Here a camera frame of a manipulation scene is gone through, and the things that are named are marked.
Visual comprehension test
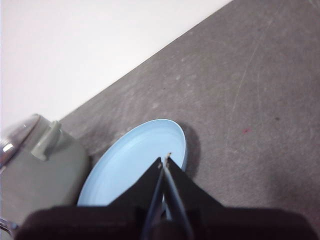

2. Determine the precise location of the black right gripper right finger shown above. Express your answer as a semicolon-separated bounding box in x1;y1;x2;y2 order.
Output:
165;155;225;210

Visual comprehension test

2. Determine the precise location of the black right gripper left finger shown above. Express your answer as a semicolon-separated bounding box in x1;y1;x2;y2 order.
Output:
107;156;164;209

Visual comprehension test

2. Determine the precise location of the blue round plate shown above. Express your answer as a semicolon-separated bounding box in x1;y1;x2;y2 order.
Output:
76;118;189;207

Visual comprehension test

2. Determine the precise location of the sage green electric steamer pot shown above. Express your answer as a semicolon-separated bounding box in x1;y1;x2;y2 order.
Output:
0;114;90;227

